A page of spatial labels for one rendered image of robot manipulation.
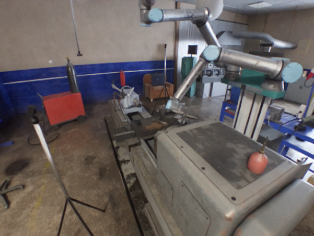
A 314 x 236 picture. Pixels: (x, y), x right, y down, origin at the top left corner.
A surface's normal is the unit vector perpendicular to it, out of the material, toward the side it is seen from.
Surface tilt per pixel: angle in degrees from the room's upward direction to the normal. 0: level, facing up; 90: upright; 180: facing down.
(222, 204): 45
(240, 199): 0
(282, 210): 0
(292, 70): 91
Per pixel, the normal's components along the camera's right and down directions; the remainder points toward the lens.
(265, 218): 0.00, -0.90
